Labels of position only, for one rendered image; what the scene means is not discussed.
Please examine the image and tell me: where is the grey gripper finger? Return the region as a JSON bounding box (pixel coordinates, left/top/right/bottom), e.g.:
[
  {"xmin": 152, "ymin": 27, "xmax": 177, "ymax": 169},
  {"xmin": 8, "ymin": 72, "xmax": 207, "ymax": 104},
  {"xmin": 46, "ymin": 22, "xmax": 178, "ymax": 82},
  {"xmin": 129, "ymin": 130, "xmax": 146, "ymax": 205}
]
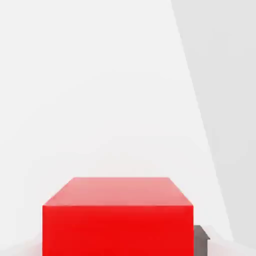
[{"xmin": 193, "ymin": 224, "xmax": 211, "ymax": 256}]

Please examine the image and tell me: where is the small red cube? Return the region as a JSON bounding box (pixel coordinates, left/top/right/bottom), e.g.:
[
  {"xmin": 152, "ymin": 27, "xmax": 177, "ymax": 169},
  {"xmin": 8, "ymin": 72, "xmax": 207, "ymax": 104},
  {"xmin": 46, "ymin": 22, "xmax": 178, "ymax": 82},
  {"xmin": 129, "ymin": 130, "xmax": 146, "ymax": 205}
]
[{"xmin": 42, "ymin": 176, "xmax": 195, "ymax": 256}]

